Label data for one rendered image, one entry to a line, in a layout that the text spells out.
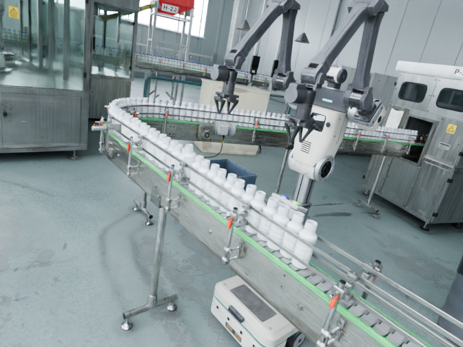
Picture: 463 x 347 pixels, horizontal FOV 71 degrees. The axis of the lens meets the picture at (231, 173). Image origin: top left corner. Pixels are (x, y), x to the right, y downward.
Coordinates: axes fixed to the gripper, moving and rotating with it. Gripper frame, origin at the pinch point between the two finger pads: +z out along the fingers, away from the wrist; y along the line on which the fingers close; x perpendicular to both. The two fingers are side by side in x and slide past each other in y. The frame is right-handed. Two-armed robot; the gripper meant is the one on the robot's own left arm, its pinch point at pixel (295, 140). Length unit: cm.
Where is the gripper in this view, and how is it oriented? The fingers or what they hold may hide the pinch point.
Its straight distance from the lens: 129.6
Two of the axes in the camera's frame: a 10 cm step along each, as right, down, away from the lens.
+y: 7.7, -0.8, 6.3
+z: -1.8, 9.3, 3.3
